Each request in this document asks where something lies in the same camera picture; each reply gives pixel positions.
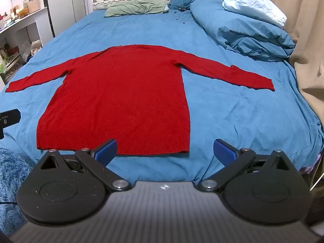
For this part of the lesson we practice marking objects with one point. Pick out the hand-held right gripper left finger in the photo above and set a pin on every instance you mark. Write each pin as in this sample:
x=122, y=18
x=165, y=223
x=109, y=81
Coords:
x=107, y=151

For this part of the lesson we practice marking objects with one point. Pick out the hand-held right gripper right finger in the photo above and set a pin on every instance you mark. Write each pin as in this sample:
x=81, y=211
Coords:
x=222, y=151

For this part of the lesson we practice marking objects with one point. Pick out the red knit sweater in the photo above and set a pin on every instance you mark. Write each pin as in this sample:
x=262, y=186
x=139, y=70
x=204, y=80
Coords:
x=121, y=101

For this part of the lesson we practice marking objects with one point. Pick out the blue bed sheet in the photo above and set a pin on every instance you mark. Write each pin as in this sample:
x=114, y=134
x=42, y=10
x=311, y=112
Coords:
x=232, y=116

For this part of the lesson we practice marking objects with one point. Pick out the blue fuzzy rug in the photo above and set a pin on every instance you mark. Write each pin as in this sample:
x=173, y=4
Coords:
x=11, y=179

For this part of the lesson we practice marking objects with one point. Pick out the white plastic bag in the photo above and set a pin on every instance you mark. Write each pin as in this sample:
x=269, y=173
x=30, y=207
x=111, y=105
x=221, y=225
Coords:
x=35, y=46

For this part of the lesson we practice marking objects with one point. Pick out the white shelf desk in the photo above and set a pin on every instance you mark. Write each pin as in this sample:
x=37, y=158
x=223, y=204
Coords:
x=22, y=22

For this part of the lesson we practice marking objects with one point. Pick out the wicker basket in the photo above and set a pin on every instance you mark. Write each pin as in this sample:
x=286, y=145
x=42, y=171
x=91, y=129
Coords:
x=33, y=5

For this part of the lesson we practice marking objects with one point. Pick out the blue duvet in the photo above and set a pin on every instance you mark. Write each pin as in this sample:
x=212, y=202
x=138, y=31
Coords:
x=227, y=27

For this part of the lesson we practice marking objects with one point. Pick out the white wardrobe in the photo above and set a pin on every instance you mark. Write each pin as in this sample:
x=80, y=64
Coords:
x=65, y=2

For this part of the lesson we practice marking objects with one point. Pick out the green pillow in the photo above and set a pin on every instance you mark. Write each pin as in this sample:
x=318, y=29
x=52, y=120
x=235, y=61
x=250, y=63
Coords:
x=134, y=8

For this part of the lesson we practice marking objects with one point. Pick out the beige curtain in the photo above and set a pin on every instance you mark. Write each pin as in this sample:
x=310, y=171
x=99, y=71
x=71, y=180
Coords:
x=306, y=30

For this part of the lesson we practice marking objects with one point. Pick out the light blue blanket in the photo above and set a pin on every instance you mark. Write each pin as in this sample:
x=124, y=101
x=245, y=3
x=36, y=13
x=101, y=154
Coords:
x=253, y=3

